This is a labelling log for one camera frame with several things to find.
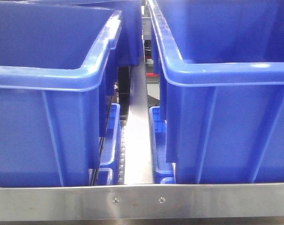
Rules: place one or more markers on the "blue plastic bin left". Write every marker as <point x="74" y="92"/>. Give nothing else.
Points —
<point x="52" y="68"/>

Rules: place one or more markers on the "lower right blue bin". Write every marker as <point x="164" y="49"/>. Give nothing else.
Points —
<point x="163" y="171"/>

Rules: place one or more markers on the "blue plastic bin right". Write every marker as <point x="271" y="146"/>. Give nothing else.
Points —
<point x="223" y="88"/>

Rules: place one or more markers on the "stainless steel shelf rack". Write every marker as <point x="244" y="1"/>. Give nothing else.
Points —
<point x="139" y="197"/>

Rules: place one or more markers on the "lower left blue bin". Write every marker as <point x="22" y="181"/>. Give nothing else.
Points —
<point x="108" y="173"/>

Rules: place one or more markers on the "blue plastic bin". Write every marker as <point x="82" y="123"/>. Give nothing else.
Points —
<point x="223" y="88"/>
<point x="52" y="68"/>

